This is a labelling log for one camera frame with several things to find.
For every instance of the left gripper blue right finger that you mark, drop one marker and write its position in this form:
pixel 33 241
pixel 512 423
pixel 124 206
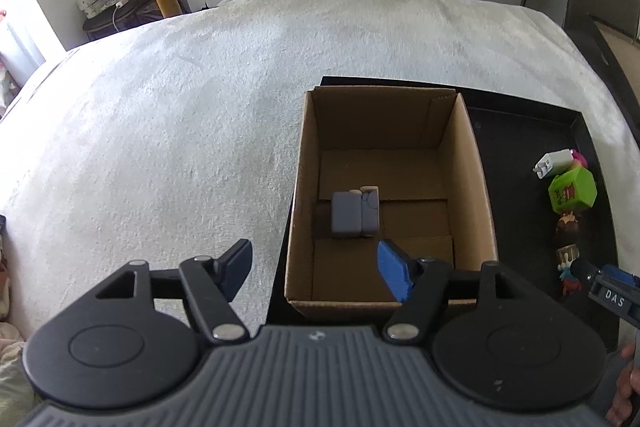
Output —
pixel 418 285

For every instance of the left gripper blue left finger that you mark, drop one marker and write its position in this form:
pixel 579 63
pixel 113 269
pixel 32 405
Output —
pixel 210 285

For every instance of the red blue cartoon figure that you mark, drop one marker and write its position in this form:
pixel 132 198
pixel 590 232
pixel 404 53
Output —
pixel 570 284

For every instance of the brown-haired doll figure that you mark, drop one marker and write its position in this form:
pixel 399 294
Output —
pixel 567 230

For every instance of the grey-blue block toy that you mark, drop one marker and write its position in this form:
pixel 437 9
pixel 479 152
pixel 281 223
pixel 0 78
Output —
pixel 356 213

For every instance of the green hexagonal box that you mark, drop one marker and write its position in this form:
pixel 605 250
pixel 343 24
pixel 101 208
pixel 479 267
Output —
pixel 573 190

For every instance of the pink toy figure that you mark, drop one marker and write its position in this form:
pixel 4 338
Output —
pixel 579 159

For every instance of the white charger plug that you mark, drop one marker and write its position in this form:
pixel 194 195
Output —
pixel 553 163

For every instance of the person's right hand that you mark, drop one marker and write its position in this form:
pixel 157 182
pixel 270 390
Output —
pixel 627 385

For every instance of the small striped cup figure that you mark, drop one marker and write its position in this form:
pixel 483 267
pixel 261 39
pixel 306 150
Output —
pixel 566 255

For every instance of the brown cardboard box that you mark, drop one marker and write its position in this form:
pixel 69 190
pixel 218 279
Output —
pixel 417 146

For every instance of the black plastic tray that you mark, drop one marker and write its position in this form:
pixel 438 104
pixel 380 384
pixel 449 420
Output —
pixel 511 134

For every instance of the white fluffy blanket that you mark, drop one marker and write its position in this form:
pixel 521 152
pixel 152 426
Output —
pixel 179 137

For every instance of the dark open storage box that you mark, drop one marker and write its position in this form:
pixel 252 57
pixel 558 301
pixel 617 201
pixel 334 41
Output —
pixel 584 21

